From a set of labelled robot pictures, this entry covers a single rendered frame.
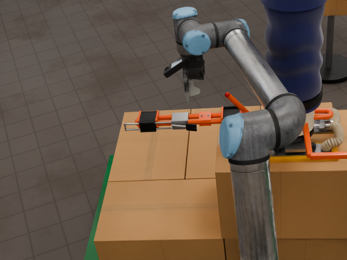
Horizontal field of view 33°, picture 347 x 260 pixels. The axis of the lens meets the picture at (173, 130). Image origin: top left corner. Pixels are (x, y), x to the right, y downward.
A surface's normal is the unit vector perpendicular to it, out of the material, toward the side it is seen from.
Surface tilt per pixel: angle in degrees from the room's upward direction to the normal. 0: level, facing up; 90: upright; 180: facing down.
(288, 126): 56
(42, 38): 0
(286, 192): 90
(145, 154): 0
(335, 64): 0
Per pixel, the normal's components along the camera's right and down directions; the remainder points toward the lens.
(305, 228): -0.11, 0.62
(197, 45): 0.14, 0.59
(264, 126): 0.12, -0.22
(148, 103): -0.11, -0.78
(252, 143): 0.14, 0.24
